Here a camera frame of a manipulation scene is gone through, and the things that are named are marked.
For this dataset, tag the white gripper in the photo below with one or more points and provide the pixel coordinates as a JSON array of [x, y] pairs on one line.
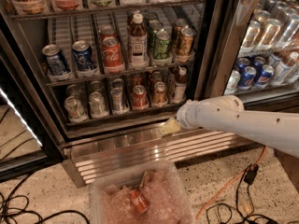
[[188, 117]]

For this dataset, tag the orange soda can bottom shelf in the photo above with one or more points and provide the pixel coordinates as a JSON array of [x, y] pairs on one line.
[[159, 93]]

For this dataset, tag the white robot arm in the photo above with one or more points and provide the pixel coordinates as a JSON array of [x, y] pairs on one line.
[[227, 114]]

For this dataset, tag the red coca-cola can bottom shelf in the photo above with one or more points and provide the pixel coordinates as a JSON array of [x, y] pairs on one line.
[[139, 97]]

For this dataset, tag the red coca-cola can shelf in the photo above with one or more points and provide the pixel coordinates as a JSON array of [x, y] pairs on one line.
[[113, 61], [139, 97]]

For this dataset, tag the brown tea bottle bottom shelf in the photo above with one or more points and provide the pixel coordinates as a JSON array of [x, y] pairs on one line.
[[178, 84]]

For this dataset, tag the brown tea bottle shelf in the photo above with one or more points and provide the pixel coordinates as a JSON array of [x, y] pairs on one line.
[[137, 42], [178, 84]]

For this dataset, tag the green can middle shelf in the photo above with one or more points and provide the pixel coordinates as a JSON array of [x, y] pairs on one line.
[[161, 50]]

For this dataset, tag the orange brown can middle shelf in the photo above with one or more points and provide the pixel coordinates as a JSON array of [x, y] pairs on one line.
[[185, 43]]

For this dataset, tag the silver white can bottom shelf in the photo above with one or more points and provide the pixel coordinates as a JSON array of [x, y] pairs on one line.
[[98, 106]]

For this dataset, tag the white can right fridge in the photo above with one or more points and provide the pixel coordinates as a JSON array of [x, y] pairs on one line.
[[232, 82]]

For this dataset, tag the red can in bin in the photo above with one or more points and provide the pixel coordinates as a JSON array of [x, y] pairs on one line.
[[139, 202]]

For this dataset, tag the brown tea bottle middle shelf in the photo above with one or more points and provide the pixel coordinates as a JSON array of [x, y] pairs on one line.
[[137, 42]]

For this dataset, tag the steel fridge base grille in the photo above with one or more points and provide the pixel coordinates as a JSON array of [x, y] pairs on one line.
[[90, 158]]

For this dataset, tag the red coca-cola can middle shelf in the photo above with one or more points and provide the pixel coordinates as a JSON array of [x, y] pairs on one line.
[[113, 61]]

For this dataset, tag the blue pepsi can right fridge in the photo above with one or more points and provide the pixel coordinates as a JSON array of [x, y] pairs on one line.
[[263, 76], [248, 74]]

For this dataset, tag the green white can bottom shelf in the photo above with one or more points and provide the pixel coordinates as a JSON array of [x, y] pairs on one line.
[[75, 109]]

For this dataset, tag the fridge glass door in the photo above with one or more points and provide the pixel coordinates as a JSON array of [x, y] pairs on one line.
[[241, 33]]

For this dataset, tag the blue pepsi can middle shelf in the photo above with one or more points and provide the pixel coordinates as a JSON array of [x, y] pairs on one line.
[[84, 61]]

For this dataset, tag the blue silver can middle shelf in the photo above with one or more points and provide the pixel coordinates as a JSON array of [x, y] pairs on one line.
[[59, 69]]

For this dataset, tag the clear plastic bin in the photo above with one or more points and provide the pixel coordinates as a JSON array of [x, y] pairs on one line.
[[160, 184]]

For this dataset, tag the black power adapter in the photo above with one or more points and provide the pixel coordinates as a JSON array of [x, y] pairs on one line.
[[251, 174]]

